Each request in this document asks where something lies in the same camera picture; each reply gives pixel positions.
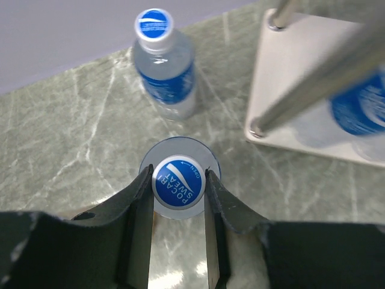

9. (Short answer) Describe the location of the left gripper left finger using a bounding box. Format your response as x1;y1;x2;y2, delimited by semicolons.
1;166;153;288

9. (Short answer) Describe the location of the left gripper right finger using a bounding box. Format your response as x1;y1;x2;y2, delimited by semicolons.
205;170;384;288

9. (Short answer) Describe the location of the water bottle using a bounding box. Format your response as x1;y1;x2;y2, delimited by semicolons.
132;8;197;120
330;65;384;162
140;136;221;220

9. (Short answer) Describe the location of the wooden two-tier shelf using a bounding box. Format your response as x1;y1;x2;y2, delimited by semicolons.
244;1;384;167

